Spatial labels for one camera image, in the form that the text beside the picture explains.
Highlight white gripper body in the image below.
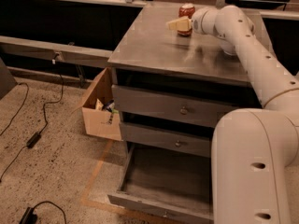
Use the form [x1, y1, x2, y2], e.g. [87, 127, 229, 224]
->
[192, 7, 218, 35]

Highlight black adapter lower left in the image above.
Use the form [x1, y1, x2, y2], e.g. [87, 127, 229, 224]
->
[19, 201, 67, 224]

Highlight grey middle drawer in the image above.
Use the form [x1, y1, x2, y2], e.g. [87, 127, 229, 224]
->
[120, 122, 213, 158]

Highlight items in cardboard box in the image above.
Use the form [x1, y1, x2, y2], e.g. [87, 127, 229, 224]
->
[95, 99, 119, 124]

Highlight black power adapter with cable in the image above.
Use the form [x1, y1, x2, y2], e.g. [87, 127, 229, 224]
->
[0, 53, 64, 182]

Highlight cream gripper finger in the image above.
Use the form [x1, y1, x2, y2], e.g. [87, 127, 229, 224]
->
[166, 16, 192, 32]

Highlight cardboard box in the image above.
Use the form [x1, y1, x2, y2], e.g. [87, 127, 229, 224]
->
[74, 68, 121, 141]

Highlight red coke can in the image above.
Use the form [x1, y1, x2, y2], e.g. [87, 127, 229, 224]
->
[178, 3, 195, 36]

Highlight grey top drawer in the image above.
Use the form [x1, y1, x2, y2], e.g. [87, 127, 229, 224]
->
[111, 84, 241, 129]

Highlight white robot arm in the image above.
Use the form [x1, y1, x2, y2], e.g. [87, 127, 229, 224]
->
[167, 6, 299, 224]

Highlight white ceramic bowl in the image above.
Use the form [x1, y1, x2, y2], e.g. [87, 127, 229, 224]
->
[220, 39, 236, 56]

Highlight grey open bottom drawer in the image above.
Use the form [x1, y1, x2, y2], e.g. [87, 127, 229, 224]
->
[108, 144, 214, 224]

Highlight grey metal drawer cabinet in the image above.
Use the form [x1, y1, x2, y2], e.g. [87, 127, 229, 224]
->
[107, 2, 275, 224]

